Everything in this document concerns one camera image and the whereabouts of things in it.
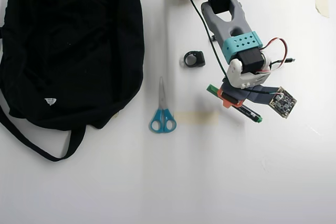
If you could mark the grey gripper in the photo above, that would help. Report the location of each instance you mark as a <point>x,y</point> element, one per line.
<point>231,98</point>

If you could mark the green and black marker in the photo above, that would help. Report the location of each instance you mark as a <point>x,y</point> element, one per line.
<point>250,113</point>

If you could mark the white grey teal robot arm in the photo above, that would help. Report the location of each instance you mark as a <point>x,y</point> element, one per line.
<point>223,24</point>

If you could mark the black fabric bag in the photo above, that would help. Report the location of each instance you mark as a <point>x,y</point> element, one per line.
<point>71,51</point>

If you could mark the wide beige masking tape strip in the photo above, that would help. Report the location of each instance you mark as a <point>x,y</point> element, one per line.
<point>195,118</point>

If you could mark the torn beige masking tape strip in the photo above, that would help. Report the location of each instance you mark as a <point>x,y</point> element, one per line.
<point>322,1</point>

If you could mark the bare camera circuit board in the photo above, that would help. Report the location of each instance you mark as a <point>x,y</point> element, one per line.
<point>283,102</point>

